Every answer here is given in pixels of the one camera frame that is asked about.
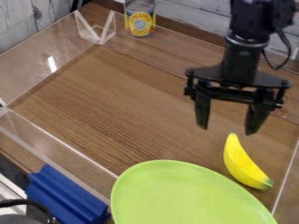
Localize clear acrylic wall panels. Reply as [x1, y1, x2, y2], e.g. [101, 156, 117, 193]
[0, 9, 299, 217]

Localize clear acrylic corner bracket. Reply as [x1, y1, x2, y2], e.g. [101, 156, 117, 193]
[74, 10, 117, 46]

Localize yellow banana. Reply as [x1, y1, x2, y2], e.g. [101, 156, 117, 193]
[223, 133, 274, 191]

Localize blue plastic block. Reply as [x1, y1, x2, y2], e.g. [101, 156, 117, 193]
[26, 164, 111, 224]

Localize yellow labelled tin can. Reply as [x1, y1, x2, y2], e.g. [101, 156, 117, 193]
[125, 0, 157, 38]

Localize black cable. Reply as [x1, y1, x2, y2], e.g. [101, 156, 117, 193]
[0, 199, 57, 224]

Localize green plate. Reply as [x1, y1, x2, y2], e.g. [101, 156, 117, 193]
[111, 160, 278, 224]

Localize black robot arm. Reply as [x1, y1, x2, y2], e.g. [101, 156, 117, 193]
[185, 0, 296, 135]

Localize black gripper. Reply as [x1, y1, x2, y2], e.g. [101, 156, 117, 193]
[185, 31, 290, 135]

